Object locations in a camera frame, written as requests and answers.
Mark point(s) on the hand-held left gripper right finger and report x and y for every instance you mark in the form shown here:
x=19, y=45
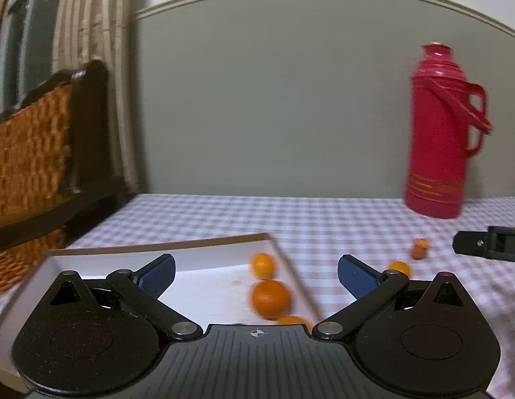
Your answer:
x=357, y=278

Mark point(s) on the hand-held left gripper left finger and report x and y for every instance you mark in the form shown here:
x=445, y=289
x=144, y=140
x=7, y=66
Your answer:
x=158, y=276

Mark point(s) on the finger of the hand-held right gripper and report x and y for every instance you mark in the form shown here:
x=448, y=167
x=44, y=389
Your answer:
x=469, y=243

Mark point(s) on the small orange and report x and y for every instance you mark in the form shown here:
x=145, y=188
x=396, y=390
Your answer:
x=263, y=266
x=399, y=267
x=290, y=321

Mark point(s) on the white cardboard box tray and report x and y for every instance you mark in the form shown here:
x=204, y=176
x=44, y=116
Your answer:
x=207, y=274

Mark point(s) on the large orange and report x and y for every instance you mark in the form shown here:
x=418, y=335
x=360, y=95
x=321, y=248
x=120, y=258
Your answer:
x=270, y=299

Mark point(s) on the carrot piece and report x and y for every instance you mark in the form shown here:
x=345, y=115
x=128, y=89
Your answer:
x=419, y=250

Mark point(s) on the pink checked tablecloth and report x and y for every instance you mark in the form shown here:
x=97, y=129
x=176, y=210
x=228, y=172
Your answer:
x=324, y=220

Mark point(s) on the red thermos flask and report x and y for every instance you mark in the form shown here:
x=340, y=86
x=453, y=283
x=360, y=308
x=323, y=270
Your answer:
x=440, y=133

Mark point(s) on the wicker chair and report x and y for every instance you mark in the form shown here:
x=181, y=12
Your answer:
x=37, y=153

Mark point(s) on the striped curtain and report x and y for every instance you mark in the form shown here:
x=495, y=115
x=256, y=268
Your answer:
x=104, y=29

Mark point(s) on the dark window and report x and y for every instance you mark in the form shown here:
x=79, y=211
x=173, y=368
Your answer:
x=25, y=29

